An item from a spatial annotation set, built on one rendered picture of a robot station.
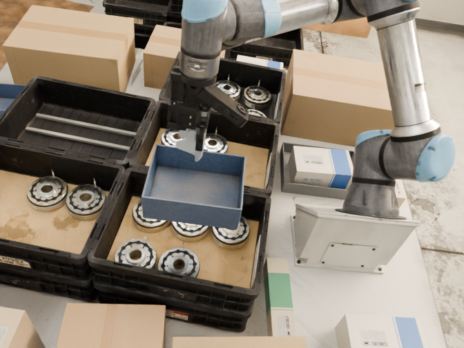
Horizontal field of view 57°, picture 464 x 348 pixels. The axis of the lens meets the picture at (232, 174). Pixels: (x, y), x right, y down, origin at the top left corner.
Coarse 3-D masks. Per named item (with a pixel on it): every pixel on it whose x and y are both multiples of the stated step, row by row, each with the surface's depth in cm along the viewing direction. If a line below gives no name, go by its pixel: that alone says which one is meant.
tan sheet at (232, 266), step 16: (128, 208) 119; (128, 224) 115; (256, 224) 120; (160, 240) 113; (176, 240) 114; (208, 240) 115; (112, 256) 108; (160, 256) 110; (208, 256) 112; (224, 256) 112; (240, 256) 113; (208, 272) 108; (224, 272) 109; (240, 272) 110
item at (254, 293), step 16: (128, 176) 114; (256, 192) 115; (112, 208) 106; (96, 240) 99; (128, 272) 96; (144, 272) 95; (160, 272) 96; (256, 272) 99; (208, 288) 96; (224, 288) 95; (240, 288) 96; (256, 288) 96
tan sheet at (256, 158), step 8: (160, 128) 141; (160, 136) 139; (160, 144) 137; (232, 144) 141; (240, 144) 141; (152, 152) 134; (232, 152) 138; (240, 152) 139; (248, 152) 139; (256, 152) 140; (264, 152) 140; (248, 160) 137; (256, 160) 137; (264, 160) 138; (248, 168) 134; (256, 168) 135; (264, 168) 135; (248, 176) 132; (256, 176) 132; (264, 176) 133; (248, 184) 130; (256, 184) 130
